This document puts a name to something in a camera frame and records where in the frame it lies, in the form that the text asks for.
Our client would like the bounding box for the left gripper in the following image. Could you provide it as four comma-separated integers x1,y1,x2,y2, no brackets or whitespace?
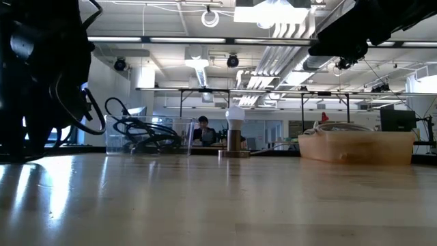
0,68,95,161

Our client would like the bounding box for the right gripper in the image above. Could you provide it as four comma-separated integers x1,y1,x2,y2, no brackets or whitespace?
309,10,369,69

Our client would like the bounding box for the black USB cable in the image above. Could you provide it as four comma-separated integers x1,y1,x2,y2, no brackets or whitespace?
129,126,182,154
112,118,147,153
114,118,182,148

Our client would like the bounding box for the beige ethernet cable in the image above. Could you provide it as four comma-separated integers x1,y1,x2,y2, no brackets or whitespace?
315,122,376,133

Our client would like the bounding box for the bright ceiling light panel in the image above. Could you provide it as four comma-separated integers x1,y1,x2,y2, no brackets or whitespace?
234,0,310,25

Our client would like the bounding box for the black computer monitor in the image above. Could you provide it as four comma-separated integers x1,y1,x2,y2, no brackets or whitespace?
380,109,417,133

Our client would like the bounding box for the orange plastic bin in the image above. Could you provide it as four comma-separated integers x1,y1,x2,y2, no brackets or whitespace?
298,131,417,167

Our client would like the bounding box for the black monitor stand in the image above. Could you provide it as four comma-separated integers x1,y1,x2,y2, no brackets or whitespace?
415,115,436,148

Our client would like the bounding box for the brass lamp with white bulb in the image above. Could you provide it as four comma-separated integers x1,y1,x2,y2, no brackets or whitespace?
218,105,251,159

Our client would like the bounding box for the white ceiling light fixture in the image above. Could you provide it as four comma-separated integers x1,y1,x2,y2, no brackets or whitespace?
184,46,210,88

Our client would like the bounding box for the clear plastic bin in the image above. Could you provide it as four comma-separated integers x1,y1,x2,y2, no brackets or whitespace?
104,114,197,157

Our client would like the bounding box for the person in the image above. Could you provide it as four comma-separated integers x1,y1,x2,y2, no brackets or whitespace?
192,115,218,147

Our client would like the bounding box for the silver ceiling duct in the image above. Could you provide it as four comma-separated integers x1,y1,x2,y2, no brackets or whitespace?
238,20,328,107

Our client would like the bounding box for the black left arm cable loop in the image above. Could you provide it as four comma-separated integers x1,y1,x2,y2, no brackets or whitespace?
51,77,107,136

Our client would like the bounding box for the thin black cable arc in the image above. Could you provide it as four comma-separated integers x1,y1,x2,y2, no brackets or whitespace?
104,96,131,118

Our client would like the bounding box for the black metal workstation frame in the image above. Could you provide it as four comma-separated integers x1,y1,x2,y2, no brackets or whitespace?
135,87,437,133

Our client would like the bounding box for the white lamp cord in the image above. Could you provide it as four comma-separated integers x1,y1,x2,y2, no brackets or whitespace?
250,142,301,155

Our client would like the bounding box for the white ceiling cable coil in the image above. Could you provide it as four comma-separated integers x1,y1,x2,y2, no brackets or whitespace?
200,9,220,29

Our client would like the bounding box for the black aluminium table frame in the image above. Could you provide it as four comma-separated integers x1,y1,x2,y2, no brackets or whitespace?
0,145,437,167

